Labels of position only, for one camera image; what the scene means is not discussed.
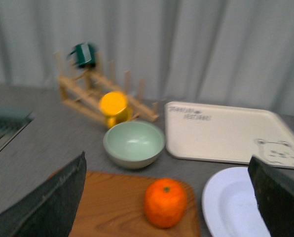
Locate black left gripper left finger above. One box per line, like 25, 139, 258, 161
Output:
0, 153, 87, 237

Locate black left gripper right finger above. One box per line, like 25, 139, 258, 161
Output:
248, 157, 294, 237

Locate orange fruit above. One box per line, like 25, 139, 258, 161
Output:
144, 178, 187, 229

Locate white round plate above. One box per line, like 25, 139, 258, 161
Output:
202, 167, 270, 237

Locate brown wooden tray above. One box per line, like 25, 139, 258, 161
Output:
70, 171, 201, 237

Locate beige bear tray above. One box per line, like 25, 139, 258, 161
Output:
164, 102, 294, 169

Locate grey green sink rack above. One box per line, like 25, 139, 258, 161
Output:
0, 107, 33, 151

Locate light green bowl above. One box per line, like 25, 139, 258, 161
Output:
103, 121, 165, 169

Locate yellow mug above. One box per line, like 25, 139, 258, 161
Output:
99, 91, 132, 129

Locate wooden dish rack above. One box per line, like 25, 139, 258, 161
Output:
54, 51, 159, 124

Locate dark green mug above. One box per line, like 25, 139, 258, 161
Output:
67, 42, 96, 69

